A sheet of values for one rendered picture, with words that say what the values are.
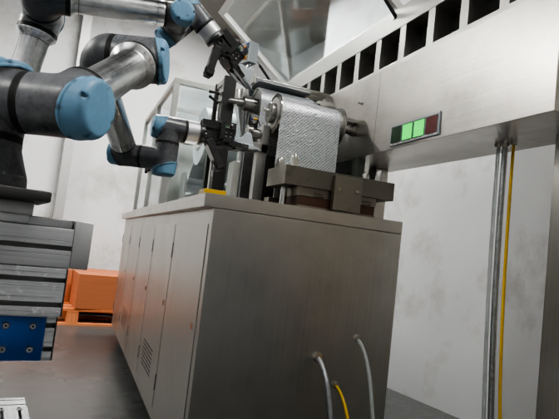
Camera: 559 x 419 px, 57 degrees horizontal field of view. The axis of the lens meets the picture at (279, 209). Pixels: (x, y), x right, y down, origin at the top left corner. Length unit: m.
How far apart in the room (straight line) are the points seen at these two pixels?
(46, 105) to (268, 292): 0.82
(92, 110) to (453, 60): 1.04
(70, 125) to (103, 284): 3.47
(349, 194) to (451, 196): 1.51
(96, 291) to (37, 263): 3.38
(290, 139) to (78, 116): 1.00
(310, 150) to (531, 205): 1.55
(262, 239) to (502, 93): 0.74
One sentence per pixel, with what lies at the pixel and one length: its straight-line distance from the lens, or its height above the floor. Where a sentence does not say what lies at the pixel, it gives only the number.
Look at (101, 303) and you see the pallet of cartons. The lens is 4.43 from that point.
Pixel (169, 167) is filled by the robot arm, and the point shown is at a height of 0.98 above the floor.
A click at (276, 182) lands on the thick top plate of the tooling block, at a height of 0.98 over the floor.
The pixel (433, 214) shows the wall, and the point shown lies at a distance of 3.19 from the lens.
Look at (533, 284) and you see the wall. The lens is 3.10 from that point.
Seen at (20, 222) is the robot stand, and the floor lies 0.76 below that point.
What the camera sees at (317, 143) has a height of 1.16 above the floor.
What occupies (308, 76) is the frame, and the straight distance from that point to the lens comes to 2.58.
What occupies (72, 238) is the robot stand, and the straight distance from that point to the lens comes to 1.04.
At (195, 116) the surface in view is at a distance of 2.83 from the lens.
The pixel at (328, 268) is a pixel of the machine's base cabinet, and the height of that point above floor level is 0.73.
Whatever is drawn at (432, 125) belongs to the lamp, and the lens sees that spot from 1.62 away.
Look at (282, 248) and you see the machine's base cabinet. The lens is 1.52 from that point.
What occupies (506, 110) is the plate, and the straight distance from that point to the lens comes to 1.42.
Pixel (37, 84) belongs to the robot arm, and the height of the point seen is 1.00.
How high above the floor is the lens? 0.76
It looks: 5 degrees up
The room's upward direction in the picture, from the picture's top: 7 degrees clockwise
